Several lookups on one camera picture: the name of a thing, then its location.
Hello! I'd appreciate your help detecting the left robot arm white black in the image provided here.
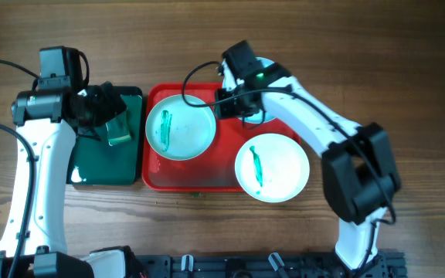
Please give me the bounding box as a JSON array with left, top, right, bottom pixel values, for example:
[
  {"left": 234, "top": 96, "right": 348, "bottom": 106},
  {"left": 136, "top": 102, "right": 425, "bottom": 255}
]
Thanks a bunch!
[{"left": 0, "top": 82, "right": 143, "bottom": 277}]

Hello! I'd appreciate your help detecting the red plastic tray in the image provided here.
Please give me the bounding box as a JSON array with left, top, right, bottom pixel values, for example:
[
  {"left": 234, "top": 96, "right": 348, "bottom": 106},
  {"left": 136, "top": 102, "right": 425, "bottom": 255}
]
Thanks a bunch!
[{"left": 141, "top": 82, "right": 301, "bottom": 193}]

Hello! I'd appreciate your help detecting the green yellow sponge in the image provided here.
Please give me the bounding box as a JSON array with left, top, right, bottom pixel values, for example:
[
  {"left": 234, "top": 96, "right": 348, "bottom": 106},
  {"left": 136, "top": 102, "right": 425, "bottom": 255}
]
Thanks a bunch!
[{"left": 106, "top": 111, "right": 131, "bottom": 146}]

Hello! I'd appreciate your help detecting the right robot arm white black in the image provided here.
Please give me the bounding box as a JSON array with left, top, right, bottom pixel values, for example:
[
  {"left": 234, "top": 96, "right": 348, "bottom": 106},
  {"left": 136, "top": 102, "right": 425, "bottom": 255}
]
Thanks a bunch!
[{"left": 215, "top": 59, "right": 401, "bottom": 276}]

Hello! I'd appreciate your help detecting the white plate green smear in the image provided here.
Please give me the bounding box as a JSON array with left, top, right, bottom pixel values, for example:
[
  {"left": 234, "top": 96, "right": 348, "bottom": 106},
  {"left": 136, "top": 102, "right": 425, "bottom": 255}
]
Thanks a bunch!
[{"left": 145, "top": 95, "right": 216, "bottom": 161}]

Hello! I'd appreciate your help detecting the white plate bottom right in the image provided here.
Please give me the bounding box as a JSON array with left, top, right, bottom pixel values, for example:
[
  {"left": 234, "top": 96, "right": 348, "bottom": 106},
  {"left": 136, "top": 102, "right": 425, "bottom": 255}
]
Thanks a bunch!
[{"left": 234, "top": 134, "right": 311, "bottom": 203}]

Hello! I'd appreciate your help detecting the dark green tray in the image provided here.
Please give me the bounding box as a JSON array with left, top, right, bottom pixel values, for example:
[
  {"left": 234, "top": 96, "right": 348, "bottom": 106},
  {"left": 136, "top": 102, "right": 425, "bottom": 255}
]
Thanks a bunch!
[{"left": 66, "top": 86, "right": 144, "bottom": 185}]

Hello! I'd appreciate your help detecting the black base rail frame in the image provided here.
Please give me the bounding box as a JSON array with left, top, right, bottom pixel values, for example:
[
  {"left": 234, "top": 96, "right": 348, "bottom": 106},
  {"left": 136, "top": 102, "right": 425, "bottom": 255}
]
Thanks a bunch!
[{"left": 137, "top": 251, "right": 408, "bottom": 278}]

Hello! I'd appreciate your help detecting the white plate top right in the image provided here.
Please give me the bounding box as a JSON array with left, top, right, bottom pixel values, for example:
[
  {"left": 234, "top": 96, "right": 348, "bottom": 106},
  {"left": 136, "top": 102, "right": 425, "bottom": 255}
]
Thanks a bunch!
[{"left": 222, "top": 57, "right": 275, "bottom": 124}]

